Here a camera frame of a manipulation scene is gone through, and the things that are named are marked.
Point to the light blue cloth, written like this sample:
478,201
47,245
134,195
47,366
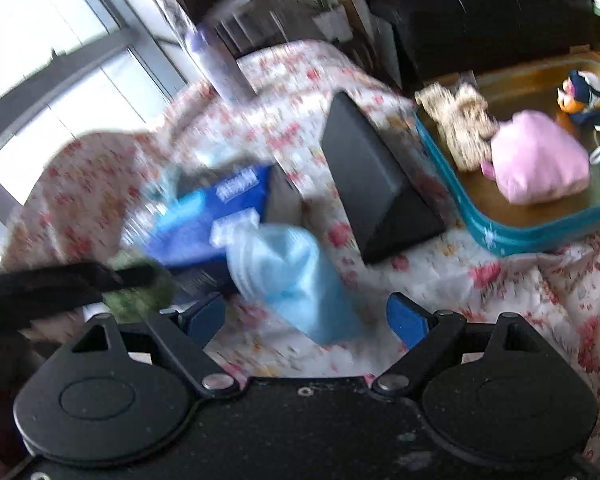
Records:
295,280

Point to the purple water bottle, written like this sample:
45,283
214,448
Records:
220,67

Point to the potted plant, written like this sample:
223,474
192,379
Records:
332,22

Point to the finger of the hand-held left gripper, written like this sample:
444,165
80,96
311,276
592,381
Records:
40,285

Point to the teal metal tin tray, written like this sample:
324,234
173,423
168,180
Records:
530,220

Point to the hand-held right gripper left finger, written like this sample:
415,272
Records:
205,317

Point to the floral bed sheet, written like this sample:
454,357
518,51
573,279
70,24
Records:
530,300

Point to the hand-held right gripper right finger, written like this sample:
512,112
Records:
407,317

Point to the blue tissue pack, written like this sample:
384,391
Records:
200,220

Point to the pink cloth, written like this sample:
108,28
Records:
535,160

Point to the clear acrylic side table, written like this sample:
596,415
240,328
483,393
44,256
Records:
240,25

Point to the green soft object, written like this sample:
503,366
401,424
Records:
145,300

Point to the black leather sofa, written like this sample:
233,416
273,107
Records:
480,25

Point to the beige plush toy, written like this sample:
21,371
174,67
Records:
460,125

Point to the black triangular stand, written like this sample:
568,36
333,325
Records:
370,175

